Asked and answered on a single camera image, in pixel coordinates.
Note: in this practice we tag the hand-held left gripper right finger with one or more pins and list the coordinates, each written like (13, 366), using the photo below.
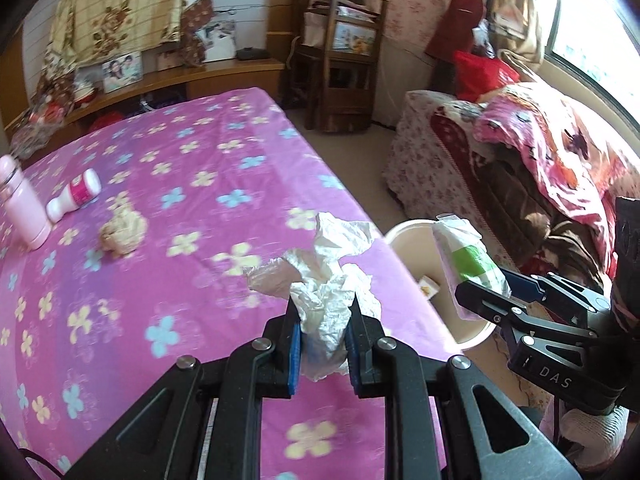
(356, 355)

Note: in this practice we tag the brown blanket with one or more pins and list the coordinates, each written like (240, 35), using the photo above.
(515, 195)

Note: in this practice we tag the framed photo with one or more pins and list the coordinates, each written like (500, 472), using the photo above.
(122, 72)

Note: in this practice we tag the floral covered sofa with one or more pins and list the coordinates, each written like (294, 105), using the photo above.
(425, 160)

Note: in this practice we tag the dark red garment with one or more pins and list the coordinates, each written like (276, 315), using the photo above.
(457, 20)

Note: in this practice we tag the white waste bin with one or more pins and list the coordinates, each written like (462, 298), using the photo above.
(410, 255)

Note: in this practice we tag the white printed bag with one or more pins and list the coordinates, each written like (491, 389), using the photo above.
(216, 42)

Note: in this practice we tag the small brown frame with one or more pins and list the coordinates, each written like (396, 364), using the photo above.
(167, 61)

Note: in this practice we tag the person's right forearm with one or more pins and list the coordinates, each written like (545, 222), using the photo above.
(595, 435)

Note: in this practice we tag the yellow floral cloth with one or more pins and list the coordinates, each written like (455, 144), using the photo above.
(125, 5)

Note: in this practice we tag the small black box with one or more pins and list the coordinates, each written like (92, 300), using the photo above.
(251, 53)

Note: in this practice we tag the white pink small bottle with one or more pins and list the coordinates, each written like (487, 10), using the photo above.
(75, 194)

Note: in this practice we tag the pink printed blanket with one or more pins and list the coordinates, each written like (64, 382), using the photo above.
(550, 150)

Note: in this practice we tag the wooden headboard shelf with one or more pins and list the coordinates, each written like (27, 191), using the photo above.
(235, 72)

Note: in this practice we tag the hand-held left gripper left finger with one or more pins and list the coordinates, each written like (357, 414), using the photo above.
(290, 355)

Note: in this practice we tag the dark wooden chair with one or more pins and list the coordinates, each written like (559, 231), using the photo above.
(345, 95)

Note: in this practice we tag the white green plastic packet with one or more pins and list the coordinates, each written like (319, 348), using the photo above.
(470, 260)

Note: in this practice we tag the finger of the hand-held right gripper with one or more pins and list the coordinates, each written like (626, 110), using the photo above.
(522, 285)
(505, 307)

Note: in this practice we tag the clear plastic gift bag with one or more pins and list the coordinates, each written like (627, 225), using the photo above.
(45, 115)

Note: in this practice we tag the pink thermos bottle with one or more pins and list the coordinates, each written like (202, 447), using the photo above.
(25, 210)

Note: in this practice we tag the beige crumpled tissue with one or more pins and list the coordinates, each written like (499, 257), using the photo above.
(124, 232)

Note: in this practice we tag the red plastic bag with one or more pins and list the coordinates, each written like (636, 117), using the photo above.
(482, 75)

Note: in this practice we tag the pink floral cover cloth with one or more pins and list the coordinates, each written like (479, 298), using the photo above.
(405, 0)

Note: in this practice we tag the white tissue paper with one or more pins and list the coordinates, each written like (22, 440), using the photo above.
(330, 285)

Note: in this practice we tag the window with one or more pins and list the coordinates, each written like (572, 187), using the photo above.
(600, 10)

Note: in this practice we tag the beige curtain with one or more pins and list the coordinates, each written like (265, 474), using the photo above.
(525, 5)

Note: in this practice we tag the small yellow white box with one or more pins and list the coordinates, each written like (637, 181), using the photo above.
(429, 287)

